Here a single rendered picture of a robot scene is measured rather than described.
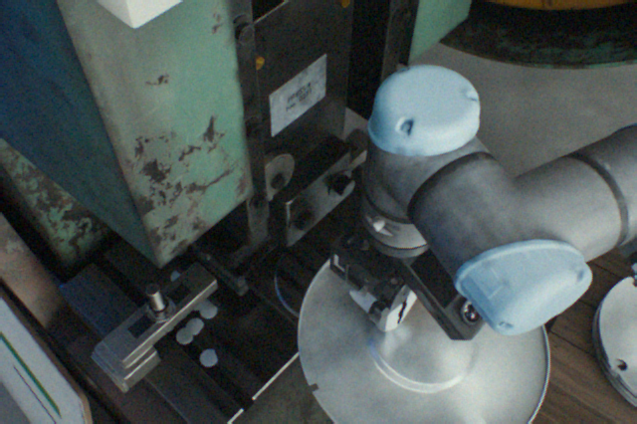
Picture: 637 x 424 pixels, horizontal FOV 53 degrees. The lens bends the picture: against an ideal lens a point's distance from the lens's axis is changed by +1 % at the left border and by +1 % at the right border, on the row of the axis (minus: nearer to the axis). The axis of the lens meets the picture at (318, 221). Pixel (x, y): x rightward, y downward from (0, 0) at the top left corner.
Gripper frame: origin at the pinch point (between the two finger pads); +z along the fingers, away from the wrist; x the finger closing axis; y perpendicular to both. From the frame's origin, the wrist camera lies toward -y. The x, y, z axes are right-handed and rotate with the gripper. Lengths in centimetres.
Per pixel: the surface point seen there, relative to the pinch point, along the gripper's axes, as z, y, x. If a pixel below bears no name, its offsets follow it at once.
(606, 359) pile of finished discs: 43, -24, -39
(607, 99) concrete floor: 82, 16, -141
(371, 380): 1.8, -2.1, 6.3
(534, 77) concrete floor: 82, 38, -134
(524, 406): 2.6, -16.1, -3.1
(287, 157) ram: -21.0, 13.6, 2.8
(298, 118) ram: -23.2, 14.8, 0.0
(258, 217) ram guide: -20.1, 11.3, 8.9
